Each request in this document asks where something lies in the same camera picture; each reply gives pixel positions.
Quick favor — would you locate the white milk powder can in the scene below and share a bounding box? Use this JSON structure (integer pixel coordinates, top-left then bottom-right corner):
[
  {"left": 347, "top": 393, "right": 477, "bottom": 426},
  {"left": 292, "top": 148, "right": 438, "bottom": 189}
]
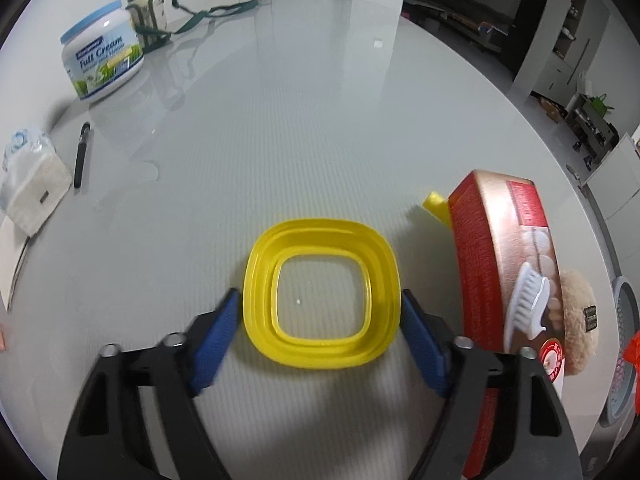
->
[{"left": 60, "top": 0, "right": 146, "bottom": 102}]

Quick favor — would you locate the black pen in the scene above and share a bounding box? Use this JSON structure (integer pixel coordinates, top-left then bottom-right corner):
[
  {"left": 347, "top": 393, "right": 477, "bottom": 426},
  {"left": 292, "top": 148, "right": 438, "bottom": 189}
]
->
[{"left": 73, "top": 121, "right": 92, "bottom": 189}]

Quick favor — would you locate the white tissue pack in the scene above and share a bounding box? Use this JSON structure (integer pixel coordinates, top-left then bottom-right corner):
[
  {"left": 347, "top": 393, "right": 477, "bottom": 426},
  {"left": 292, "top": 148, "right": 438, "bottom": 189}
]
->
[{"left": 0, "top": 129, "right": 73, "bottom": 237}]

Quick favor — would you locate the small yellow tube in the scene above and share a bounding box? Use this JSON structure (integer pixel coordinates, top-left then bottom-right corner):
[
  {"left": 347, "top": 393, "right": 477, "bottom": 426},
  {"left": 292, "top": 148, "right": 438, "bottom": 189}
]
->
[{"left": 422, "top": 191, "right": 453, "bottom": 226}]

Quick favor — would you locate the red plastic bag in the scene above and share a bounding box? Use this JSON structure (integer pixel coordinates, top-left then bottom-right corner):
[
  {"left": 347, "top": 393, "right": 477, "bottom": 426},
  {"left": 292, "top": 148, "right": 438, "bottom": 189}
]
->
[{"left": 619, "top": 330, "right": 640, "bottom": 378}]

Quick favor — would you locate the water bottle with green strap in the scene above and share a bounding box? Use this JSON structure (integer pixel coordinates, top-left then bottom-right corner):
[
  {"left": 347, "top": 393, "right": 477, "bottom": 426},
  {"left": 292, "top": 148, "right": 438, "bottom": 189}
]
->
[{"left": 125, "top": 0, "right": 261, "bottom": 53}]

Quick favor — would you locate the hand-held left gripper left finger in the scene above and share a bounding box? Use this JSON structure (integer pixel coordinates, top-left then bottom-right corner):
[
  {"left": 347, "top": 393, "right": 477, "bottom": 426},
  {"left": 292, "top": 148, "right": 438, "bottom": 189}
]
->
[{"left": 56, "top": 287, "right": 240, "bottom": 480}]

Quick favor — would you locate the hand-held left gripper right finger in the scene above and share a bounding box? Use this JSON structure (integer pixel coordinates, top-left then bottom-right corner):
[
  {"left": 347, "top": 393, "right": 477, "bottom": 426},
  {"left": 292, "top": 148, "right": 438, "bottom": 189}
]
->
[{"left": 400, "top": 289, "right": 585, "bottom": 480}]

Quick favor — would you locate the shoe rack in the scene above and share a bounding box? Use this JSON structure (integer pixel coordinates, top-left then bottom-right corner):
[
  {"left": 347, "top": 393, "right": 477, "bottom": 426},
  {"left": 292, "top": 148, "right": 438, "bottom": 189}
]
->
[{"left": 565, "top": 92, "right": 621, "bottom": 161}]

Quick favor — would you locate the copper red toothpaste box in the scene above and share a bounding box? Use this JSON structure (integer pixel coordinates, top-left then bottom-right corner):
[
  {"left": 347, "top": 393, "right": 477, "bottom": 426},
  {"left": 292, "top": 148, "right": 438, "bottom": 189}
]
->
[{"left": 447, "top": 170, "right": 568, "bottom": 478}]

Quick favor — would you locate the tall white cabinet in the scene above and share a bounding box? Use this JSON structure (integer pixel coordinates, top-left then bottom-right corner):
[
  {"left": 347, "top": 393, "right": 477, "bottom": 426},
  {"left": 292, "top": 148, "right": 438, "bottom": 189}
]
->
[{"left": 515, "top": 0, "right": 611, "bottom": 106}]

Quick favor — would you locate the beige plush ball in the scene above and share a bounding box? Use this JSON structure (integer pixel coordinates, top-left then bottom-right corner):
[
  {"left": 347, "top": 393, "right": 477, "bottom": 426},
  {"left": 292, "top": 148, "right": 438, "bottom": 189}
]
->
[{"left": 557, "top": 269, "right": 601, "bottom": 376}]

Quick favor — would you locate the dark sofa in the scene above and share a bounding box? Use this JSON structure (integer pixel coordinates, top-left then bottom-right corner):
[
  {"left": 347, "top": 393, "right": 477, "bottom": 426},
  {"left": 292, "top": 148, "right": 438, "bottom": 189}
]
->
[{"left": 405, "top": 0, "right": 516, "bottom": 51}]

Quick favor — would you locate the yellow plastic lid ring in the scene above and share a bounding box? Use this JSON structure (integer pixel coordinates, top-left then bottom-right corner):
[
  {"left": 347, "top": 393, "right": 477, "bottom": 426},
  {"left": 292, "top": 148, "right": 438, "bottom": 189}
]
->
[{"left": 242, "top": 218, "right": 403, "bottom": 372}]

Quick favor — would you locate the white sideboard cabinet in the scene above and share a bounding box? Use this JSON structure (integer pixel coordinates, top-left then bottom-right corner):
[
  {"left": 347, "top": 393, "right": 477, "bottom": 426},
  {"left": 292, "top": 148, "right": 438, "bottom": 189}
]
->
[{"left": 585, "top": 132, "right": 640, "bottom": 221}]

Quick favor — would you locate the grey perforated waste basket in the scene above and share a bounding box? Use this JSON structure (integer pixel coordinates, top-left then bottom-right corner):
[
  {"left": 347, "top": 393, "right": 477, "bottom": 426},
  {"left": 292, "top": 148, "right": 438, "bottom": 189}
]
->
[{"left": 597, "top": 275, "right": 640, "bottom": 428}]

